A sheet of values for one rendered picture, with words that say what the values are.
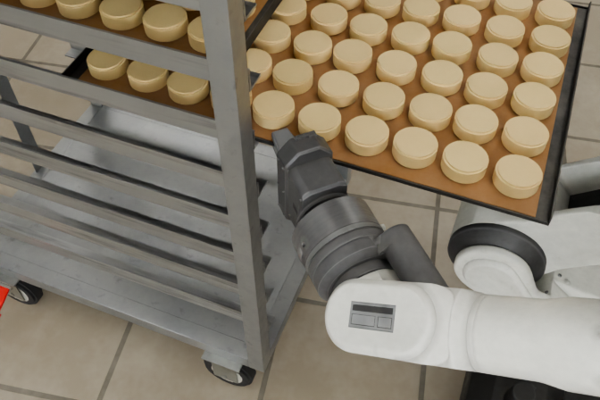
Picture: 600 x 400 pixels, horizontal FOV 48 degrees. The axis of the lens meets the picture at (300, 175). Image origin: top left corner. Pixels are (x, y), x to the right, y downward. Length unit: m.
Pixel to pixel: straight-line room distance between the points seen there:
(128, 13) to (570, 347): 0.56
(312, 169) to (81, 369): 0.86
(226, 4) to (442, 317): 0.32
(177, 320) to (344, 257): 0.67
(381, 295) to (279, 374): 0.80
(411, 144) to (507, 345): 0.28
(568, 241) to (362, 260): 0.44
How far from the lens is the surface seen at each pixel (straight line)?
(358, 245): 0.63
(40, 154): 1.04
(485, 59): 0.88
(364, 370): 1.37
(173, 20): 0.77
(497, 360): 0.57
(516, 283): 1.02
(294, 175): 0.69
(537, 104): 0.83
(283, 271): 1.29
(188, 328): 1.25
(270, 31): 0.89
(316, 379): 1.36
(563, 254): 1.03
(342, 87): 0.81
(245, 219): 0.84
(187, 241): 1.01
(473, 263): 1.01
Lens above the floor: 1.25
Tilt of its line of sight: 50 degrees down
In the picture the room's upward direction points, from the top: straight up
